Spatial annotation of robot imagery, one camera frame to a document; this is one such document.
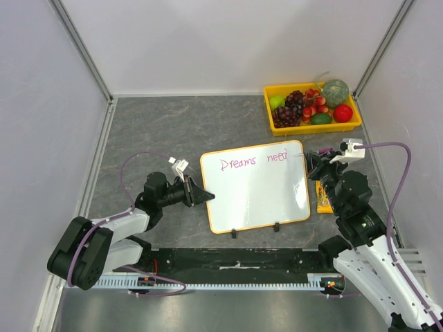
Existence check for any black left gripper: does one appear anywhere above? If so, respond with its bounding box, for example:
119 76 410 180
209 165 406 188
158 174 214 208

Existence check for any orange framed whiteboard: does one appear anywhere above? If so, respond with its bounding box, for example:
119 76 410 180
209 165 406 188
200 140 311 234

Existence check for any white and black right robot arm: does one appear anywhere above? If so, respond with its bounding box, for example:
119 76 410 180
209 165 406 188
303 151 442 331

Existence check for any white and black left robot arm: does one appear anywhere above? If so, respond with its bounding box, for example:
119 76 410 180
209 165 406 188
46 172 215 291

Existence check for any yellow candy packet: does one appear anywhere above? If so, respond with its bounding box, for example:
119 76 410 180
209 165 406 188
316 181 333 214

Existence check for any dark purple grape bunch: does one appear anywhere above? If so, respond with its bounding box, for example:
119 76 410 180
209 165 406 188
271 107 303 129

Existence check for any red apple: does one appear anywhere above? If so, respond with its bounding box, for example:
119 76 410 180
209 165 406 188
333 104 354 123

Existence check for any red cherry cluster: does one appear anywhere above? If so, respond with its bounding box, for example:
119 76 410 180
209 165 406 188
302 89 332 125

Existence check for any dark red grape bunch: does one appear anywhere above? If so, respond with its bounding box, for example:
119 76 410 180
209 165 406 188
285 90 305 108

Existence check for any green apple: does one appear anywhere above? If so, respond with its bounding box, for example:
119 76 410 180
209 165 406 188
269 95 286 110

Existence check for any green netted melon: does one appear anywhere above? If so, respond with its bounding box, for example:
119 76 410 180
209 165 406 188
322 79 349 109

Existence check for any yellow plastic fruit tray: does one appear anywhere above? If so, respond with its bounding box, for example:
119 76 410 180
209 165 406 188
263 82 362 137

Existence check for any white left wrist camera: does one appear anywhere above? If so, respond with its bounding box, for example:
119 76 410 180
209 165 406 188
168 157 189 182

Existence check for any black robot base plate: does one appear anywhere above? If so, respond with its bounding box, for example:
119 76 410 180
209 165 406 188
135 248 336 284

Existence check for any light blue slotted cable duct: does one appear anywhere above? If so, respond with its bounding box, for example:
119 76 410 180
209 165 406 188
93 273 347 291

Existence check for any left aluminium floor rail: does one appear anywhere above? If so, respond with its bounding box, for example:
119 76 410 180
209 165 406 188
71 98 118 219

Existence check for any right aluminium frame post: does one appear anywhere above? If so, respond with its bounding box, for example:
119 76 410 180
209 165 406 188
352 0 416 100

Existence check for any aluminium frame post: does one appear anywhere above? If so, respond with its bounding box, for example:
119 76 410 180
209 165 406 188
352 0 416 100
48 0 114 104

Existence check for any left aluminium frame post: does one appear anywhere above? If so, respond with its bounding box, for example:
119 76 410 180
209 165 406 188
48 0 114 104

